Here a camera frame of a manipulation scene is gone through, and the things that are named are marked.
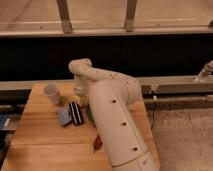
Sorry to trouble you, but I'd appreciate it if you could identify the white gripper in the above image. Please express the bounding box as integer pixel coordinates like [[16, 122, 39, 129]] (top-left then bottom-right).
[[74, 77, 89, 97]]

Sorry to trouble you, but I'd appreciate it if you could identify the black white striped eraser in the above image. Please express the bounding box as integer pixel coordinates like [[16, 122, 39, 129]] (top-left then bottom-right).
[[69, 101, 84, 126]]

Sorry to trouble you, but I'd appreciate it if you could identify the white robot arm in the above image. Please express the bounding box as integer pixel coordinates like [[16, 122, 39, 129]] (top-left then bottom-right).
[[68, 58, 159, 171]]

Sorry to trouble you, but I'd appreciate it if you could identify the green plate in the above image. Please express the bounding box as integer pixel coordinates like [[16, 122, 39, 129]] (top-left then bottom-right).
[[86, 105, 95, 124]]

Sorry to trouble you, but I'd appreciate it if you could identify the clear plastic cup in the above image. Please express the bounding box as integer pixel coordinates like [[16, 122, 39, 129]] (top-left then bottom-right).
[[43, 84, 61, 105]]

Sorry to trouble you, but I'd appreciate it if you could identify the red brown chili pepper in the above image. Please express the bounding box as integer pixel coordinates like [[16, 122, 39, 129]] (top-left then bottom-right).
[[93, 136, 102, 151]]

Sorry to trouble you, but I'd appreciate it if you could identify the blue object at left edge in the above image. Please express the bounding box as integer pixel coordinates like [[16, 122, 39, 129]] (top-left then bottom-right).
[[0, 115, 10, 130]]

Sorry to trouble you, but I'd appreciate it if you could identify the white object at right edge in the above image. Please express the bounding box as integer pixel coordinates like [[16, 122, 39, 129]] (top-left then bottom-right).
[[195, 60, 213, 82]]

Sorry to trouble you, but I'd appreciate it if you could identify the left metal window post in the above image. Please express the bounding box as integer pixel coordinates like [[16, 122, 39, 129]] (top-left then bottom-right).
[[57, 0, 72, 34]]

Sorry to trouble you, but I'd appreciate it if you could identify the metal window post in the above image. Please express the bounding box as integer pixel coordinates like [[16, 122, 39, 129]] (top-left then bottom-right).
[[57, 0, 72, 34], [124, 0, 137, 32]]

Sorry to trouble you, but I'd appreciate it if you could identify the right metal window post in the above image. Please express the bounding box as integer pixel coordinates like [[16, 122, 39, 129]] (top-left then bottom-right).
[[124, 0, 137, 32]]

